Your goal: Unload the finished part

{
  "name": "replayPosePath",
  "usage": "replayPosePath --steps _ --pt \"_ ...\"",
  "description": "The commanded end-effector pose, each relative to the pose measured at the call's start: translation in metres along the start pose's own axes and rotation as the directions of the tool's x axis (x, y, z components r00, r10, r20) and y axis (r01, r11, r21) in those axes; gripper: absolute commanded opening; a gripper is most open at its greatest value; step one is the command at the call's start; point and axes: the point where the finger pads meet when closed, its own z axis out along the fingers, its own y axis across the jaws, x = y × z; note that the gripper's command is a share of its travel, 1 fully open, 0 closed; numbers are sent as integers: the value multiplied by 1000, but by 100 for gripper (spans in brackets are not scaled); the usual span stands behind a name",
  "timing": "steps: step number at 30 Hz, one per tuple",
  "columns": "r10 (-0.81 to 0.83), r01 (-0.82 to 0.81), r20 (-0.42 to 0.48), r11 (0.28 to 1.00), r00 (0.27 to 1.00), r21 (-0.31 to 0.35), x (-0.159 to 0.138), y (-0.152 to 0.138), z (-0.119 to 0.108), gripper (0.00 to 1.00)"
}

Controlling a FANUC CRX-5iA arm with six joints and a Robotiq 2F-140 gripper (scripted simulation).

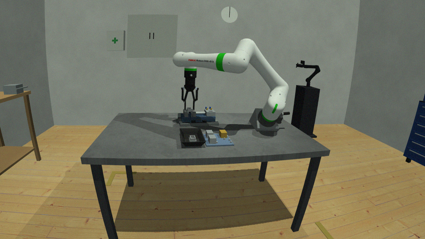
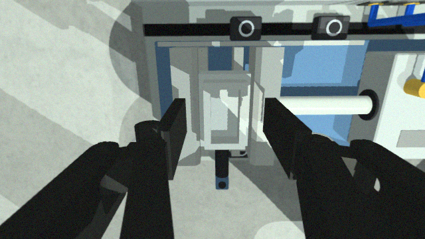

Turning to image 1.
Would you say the yellow block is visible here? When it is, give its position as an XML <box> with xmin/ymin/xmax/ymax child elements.
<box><xmin>219</xmin><ymin>130</ymin><xmax>227</xmax><ymax>138</ymax></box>

